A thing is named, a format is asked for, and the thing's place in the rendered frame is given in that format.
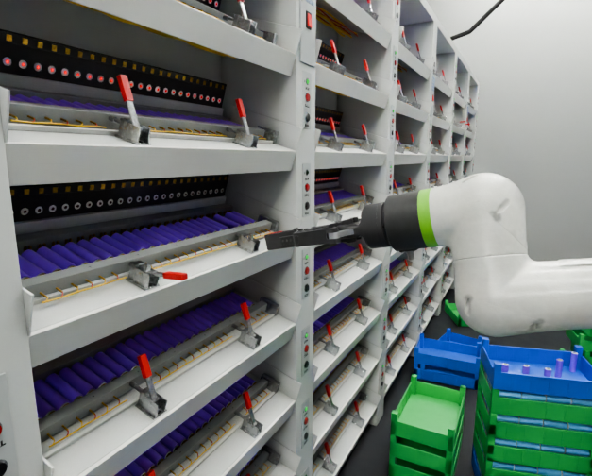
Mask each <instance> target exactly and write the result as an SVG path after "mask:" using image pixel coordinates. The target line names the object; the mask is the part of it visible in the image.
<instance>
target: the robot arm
mask: <svg viewBox="0 0 592 476"><path fill-rule="evenodd" d="M264 237H265V242H266V246H267V250H274V249H281V248H287V247H305V246H314V245H323V244H339V243H342V242H347V243H353V242H356V241H357V240H360V239H362V237H363V238H364V240H365V243H366V244H367V246H368V247H370V248H373V249H374V248H382V247H392V249H394V250H395V251H399V252H401V253H403V252H407V255H408V259H409V260H414V251H416V250H418V249H419V248H427V247H443V246H446V247H449V248H450V249H451V252H452V259H453V268H454V287H455V304H456V308H457V311H458V313H459V315H460V317H461V318H462V319H463V321H464V322H465V323H466V324H467V325H468V326H469V327H470V328H471V329H473V330H474V331H476V332H479V333H481V334H484V335H488V336H493V337H504V336H512V335H519V334H526V333H534V332H552V331H562V330H579V329H592V258H582V259H563V260H558V261H548V262H536V261H533V260H531V259H530V257H529V256H528V250H527V249H528V246H527V237H526V210H525V201H524V197H523V195H522V193H521V192H520V190H519V189H518V188H517V186H516V185H515V184H514V183H513V182H511V181H510V180H509V179H507V178H506V177H503V176H501V175H498V174H493V173H479V174H474V175H471V176H469V177H466V178H463V179H460V180H458V181H455V182H452V183H450V184H446V185H443V186H439V187H434V188H430V189H424V190H419V191H413V192H409V193H403V192H402V190H401V188H399V189H397V194H396V195H389V196H388V197H386V199H385V201H384V202H381V203H375V204H369V205H365V206H364V207H363V209H362V212H361V218H358V216H357V217H356V216H355V217H351V218H349V219H346V220H342V221H337V222H335V223H332V224H328V225H323V226H317V227H316V226H313V227H311V228H310V229H308V228H306V229H299V228H294V229H291V230H286V231H283V232H279V233H274V232H273V233H272V234H266V235H264Z"/></svg>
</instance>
